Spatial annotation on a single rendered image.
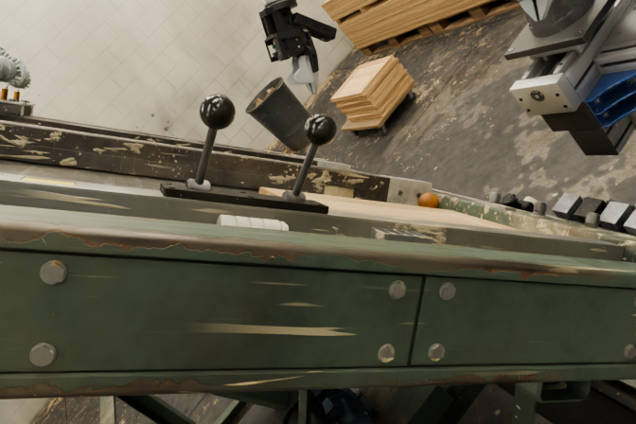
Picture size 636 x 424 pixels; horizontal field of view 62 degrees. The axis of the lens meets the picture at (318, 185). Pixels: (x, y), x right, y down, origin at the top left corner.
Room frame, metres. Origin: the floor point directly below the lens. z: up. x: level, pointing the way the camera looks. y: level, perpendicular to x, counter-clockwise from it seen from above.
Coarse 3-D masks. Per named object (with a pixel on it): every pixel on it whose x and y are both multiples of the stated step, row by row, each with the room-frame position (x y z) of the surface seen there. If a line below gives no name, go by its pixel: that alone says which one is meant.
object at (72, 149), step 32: (0, 128) 1.11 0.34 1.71; (32, 128) 1.12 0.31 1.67; (32, 160) 1.11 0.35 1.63; (64, 160) 1.11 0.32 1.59; (96, 160) 1.12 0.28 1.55; (128, 160) 1.13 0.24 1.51; (160, 160) 1.14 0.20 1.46; (192, 160) 1.14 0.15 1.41; (224, 160) 1.15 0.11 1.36; (256, 160) 1.16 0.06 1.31; (320, 192) 1.17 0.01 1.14; (384, 192) 1.19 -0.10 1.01; (416, 192) 1.20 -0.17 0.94
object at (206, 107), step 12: (216, 96) 0.57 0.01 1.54; (204, 108) 0.56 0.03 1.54; (216, 108) 0.56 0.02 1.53; (228, 108) 0.56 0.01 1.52; (204, 120) 0.57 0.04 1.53; (216, 120) 0.56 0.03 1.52; (228, 120) 0.56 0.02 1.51; (216, 132) 0.58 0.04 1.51; (204, 144) 0.59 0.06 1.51; (204, 156) 0.59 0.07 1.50; (204, 168) 0.60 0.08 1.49; (192, 180) 0.61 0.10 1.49; (204, 180) 0.62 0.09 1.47
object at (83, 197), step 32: (0, 192) 0.57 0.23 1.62; (32, 192) 0.57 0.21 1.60; (64, 192) 0.57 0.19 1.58; (96, 192) 0.58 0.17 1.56; (128, 192) 0.58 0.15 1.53; (160, 192) 0.62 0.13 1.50; (288, 224) 0.60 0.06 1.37; (320, 224) 0.60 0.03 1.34; (352, 224) 0.61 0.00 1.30; (384, 224) 0.61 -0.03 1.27; (416, 224) 0.62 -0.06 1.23; (448, 224) 0.65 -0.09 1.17; (576, 256) 0.64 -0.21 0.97; (608, 256) 0.65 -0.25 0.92
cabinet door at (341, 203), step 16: (272, 192) 0.97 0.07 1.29; (304, 192) 1.06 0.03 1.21; (336, 208) 0.87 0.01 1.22; (352, 208) 0.90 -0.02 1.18; (368, 208) 0.94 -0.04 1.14; (384, 208) 0.97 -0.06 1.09; (400, 208) 1.02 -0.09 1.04; (416, 208) 1.03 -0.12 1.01; (432, 208) 1.08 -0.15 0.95; (480, 224) 0.91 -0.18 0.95; (496, 224) 0.92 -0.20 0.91
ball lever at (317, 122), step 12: (312, 120) 0.58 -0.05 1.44; (324, 120) 0.57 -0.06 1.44; (312, 132) 0.57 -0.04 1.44; (324, 132) 0.57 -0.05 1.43; (336, 132) 0.58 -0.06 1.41; (312, 144) 0.59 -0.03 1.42; (324, 144) 0.58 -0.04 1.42; (312, 156) 0.60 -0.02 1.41; (300, 180) 0.61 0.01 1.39; (288, 192) 0.62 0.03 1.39; (300, 192) 0.62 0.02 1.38
